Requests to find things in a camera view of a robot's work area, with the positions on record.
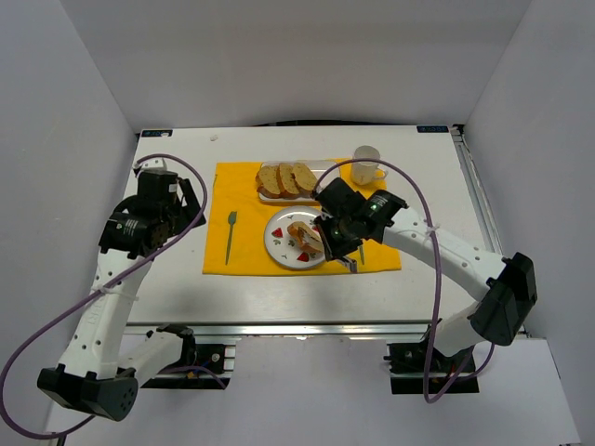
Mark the blue table label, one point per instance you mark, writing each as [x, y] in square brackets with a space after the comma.
[431, 129]
[156, 133]

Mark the left blue table label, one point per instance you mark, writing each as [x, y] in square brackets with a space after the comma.
[156, 133]

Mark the metal tongs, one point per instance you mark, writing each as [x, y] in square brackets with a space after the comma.
[346, 261]

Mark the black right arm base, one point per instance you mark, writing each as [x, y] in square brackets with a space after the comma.
[406, 366]

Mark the white ceramic mug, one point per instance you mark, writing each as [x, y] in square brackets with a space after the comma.
[365, 168]

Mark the teal plastic fork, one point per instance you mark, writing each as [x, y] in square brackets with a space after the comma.
[232, 217]

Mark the yellow cloth placemat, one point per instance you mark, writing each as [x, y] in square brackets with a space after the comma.
[234, 189]

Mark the white rectangular bread tray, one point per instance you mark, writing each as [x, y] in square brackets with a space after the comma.
[324, 170]

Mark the right blue table label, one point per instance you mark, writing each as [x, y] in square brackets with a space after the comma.
[431, 129]

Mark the teal plastic knife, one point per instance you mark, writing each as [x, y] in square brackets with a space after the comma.
[361, 254]

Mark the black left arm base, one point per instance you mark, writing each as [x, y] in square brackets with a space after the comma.
[212, 370]

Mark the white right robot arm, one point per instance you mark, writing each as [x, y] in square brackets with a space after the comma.
[503, 288]

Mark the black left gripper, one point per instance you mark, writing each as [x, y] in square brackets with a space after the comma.
[187, 204]

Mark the bread slice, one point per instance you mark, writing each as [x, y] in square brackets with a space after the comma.
[267, 182]
[307, 239]
[287, 184]
[304, 178]

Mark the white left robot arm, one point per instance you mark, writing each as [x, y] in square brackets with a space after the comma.
[91, 375]

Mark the watermelon pattern round plate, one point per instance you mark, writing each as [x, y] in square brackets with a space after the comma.
[280, 246]

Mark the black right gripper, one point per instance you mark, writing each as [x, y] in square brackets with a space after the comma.
[336, 251]

